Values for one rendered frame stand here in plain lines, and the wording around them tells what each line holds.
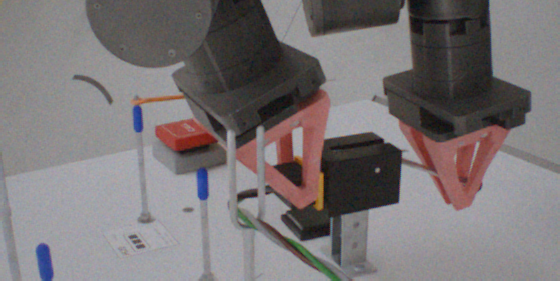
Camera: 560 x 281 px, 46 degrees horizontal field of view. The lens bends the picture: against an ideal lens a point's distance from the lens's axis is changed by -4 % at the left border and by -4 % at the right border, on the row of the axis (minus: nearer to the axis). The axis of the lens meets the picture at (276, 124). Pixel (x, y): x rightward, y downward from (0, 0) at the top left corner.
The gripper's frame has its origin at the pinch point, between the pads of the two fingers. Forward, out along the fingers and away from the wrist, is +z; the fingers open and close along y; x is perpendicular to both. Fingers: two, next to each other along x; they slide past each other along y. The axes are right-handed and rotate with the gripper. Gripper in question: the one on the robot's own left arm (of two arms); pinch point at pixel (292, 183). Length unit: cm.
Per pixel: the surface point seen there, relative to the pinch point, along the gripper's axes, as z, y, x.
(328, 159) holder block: -1.1, 1.6, 2.5
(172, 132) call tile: 2.7, -22.8, -3.0
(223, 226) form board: 5.7, -8.8, -4.5
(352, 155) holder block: -0.4, 1.7, 4.1
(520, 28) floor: 63, -99, 101
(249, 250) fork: -2.7, 7.5, -5.6
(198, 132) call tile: 3.6, -21.7, -0.9
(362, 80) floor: 75, -144, 71
